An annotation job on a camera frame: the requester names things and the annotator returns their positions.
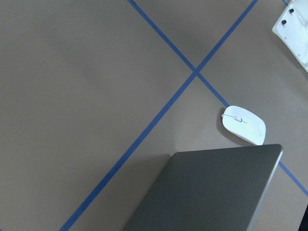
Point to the grey laptop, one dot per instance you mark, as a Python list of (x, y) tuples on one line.
[(208, 190)]

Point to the white computer mouse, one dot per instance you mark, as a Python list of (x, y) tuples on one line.
[(244, 124)]

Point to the white camera post with base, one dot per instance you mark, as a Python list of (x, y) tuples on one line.
[(292, 28)]

